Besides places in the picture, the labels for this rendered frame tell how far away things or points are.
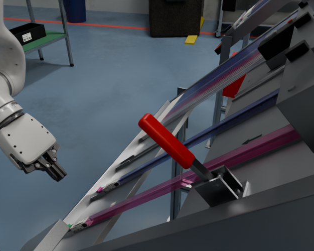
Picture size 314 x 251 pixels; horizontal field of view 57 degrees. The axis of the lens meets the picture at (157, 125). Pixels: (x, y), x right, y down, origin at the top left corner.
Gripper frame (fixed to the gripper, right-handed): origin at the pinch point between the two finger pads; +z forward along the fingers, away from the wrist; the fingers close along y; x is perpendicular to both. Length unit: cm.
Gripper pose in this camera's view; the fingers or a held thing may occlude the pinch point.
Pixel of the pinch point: (56, 172)
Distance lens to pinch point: 73.3
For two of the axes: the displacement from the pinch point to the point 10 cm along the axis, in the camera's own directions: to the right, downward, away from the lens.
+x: 6.4, -4.2, -6.4
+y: -4.1, 5.1, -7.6
